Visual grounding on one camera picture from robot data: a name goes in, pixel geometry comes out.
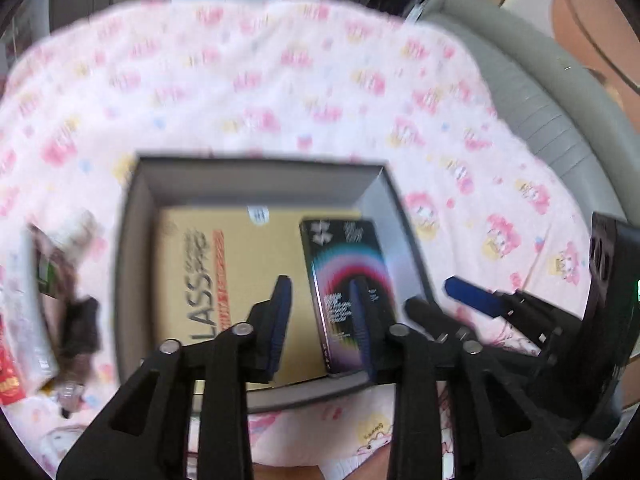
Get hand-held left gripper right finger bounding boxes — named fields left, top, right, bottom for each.
left=348, top=279, right=583, bottom=480

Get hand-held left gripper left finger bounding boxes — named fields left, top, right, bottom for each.
left=56, top=275, right=293, bottom=480

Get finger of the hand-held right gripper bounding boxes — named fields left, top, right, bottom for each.
left=444, top=276, right=563, bottom=356
left=404, top=297, right=481, bottom=346

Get black box with colourful arc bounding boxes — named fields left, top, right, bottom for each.
left=299, top=217, right=402, bottom=377

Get grey box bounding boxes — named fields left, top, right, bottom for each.
left=112, top=150, right=443, bottom=413

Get comic print packet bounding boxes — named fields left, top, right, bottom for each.
left=0, top=232, right=58, bottom=383

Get red egg snack packet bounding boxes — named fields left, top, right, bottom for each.
left=0, top=310, right=25, bottom=407

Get small black box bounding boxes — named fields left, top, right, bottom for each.
left=62, top=297, right=103, bottom=358

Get grey sofa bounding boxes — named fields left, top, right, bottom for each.
left=419, top=0, right=640, bottom=283

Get pink printed blanket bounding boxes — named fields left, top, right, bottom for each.
left=0, top=0, right=601, bottom=480

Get orange round object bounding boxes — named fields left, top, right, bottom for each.
left=550, top=0, right=640, bottom=93

